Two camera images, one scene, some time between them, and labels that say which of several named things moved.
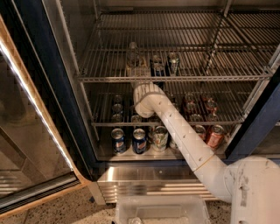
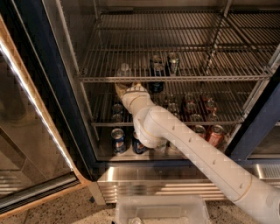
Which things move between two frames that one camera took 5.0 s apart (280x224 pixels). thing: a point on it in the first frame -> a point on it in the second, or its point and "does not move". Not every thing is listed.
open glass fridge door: [47, 144] does not move
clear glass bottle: [133, 56] -> [124, 72]
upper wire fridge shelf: [182, 46] does not move
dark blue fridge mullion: [259, 122] does not move
